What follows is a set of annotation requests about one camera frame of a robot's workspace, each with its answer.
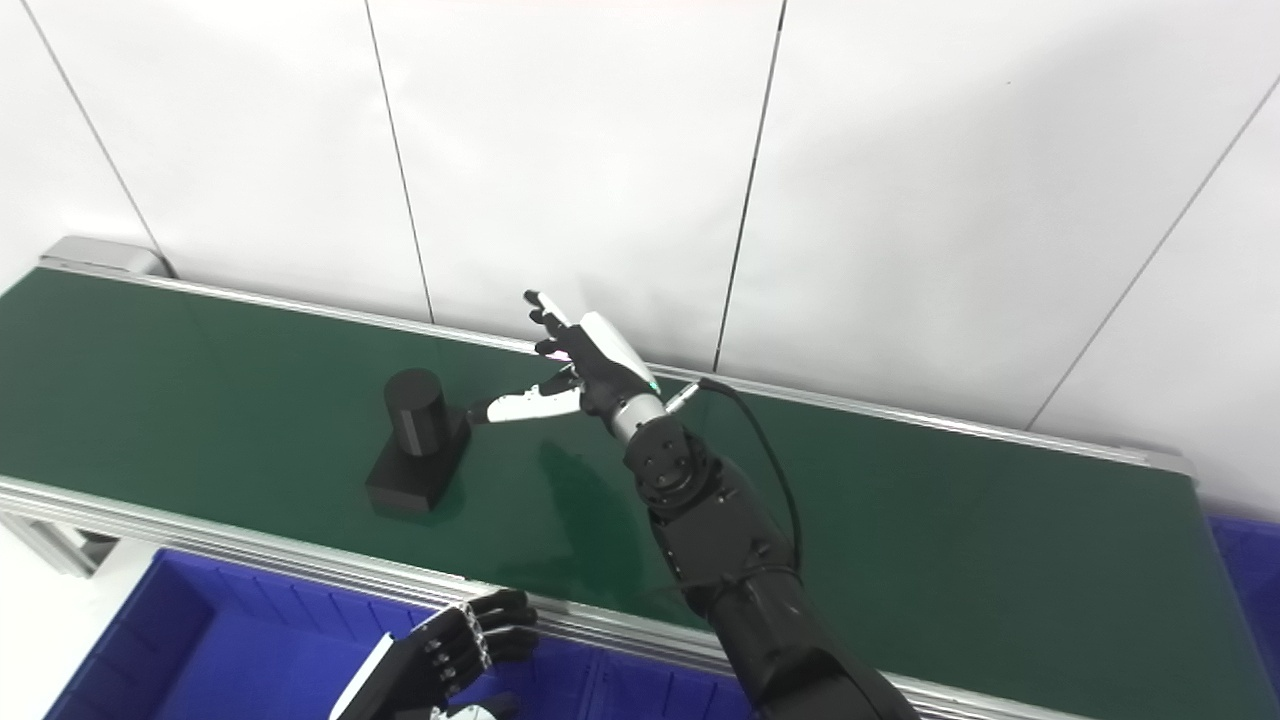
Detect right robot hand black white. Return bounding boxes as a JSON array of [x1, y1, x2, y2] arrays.
[[468, 290, 669, 446]]

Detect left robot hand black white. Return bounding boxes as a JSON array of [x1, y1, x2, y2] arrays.
[[330, 588, 541, 720]]

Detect black cylinder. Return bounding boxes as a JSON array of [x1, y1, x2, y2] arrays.
[[365, 368, 473, 516]]

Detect blue plastic bin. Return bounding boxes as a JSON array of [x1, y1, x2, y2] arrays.
[[45, 548, 601, 720], [590, 650, 761, 720], [1205, 515, 1280, 701]]

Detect green conveyor belt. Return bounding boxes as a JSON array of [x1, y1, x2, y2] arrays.
[[0, 267, 1280, 720], [0, 236, 1280, 720]]

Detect aluminium conveyor support leg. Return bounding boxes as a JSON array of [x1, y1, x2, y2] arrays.
[[0, 512, 121, 579]]

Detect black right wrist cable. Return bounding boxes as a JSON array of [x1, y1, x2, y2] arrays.
[[665, 377, 804, 576]]

